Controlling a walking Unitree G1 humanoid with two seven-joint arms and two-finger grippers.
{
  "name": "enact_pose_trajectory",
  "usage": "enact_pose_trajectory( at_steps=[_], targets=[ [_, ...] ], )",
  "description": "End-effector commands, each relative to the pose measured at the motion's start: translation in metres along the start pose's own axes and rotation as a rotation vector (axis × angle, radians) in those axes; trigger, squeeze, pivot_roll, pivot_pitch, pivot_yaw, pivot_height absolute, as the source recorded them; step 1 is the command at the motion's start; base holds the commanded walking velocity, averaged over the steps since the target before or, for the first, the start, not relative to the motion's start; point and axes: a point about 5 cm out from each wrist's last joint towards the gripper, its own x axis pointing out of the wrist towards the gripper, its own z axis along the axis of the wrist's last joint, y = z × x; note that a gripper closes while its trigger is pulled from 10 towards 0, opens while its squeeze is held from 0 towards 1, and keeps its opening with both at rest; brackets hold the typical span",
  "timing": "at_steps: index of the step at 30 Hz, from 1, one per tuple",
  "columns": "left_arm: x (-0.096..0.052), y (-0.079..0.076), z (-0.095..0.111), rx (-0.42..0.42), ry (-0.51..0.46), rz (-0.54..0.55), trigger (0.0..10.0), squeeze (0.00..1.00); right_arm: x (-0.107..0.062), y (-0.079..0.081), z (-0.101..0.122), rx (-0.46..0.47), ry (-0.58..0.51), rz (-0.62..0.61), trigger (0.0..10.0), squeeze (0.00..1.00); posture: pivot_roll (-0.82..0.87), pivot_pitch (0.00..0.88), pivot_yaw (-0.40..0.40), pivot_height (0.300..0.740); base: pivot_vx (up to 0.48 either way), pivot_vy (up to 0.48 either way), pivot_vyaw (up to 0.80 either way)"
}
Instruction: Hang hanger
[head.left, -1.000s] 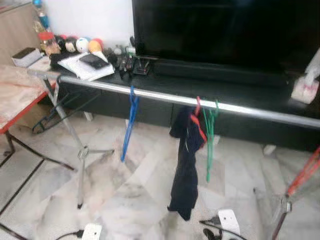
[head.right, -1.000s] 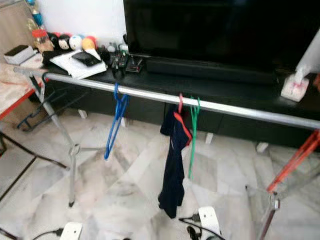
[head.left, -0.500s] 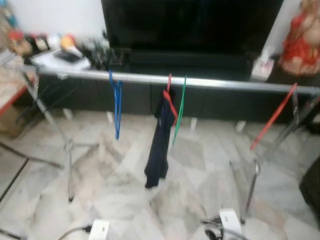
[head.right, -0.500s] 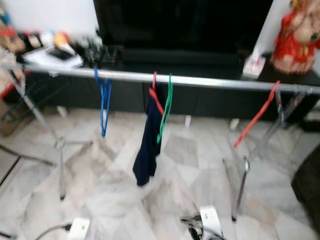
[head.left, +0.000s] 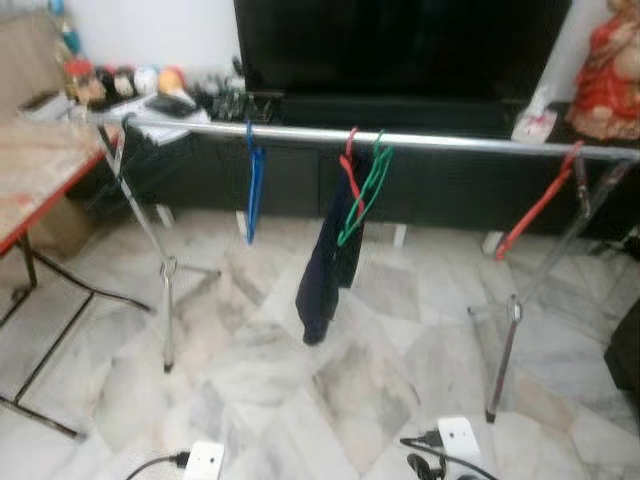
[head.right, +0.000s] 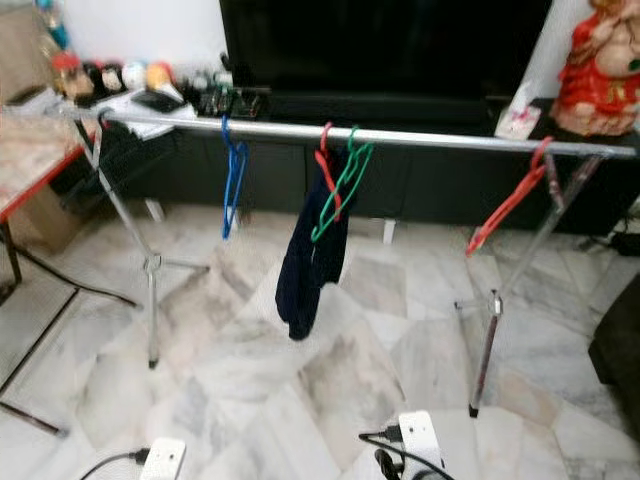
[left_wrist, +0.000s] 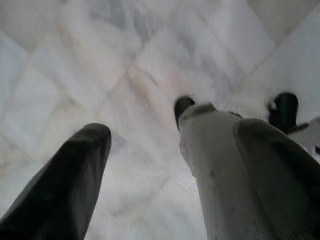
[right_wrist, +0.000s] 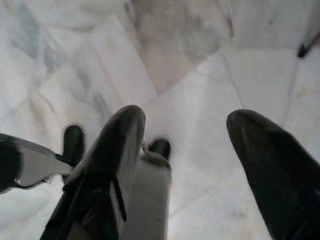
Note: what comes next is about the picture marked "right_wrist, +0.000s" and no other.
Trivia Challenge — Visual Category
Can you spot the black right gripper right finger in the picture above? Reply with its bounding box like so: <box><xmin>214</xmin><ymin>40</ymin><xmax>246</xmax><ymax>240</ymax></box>
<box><xmin>226</xmin><ymin>108</ymin><xmax>320</xmax><ymax>240</ymax></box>

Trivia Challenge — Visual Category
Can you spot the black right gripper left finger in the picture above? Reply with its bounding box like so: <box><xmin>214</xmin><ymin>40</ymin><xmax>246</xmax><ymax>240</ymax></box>
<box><xmin>44</xmin><ymin>104</ymin><xmax>147</xmax><ymax>240</ymax></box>

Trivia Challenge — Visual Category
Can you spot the grey robot right leg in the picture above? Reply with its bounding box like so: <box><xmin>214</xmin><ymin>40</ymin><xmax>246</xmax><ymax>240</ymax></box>
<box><xmin>117</xmin><ymin>138</ymin><xmax>173</xmax><ymax>240</ymax></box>

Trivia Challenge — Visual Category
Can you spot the grey robot leg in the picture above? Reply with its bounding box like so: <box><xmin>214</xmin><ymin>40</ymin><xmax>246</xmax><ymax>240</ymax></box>
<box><xmin>117</xmin><ymin>138</ymin><xmax>173</xmax><ymax>240</ymax></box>
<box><xmin>0</xmin><ymin>124</ymin><xmax>85</xmax><ymax>191</ymax></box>

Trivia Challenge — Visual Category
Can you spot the grey robot left leg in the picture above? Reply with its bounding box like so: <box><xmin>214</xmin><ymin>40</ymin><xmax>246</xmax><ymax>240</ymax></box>
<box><xmin>0</xmin><ymin>124</ymin><xmax>85</xmax><ymax>191</ymax></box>

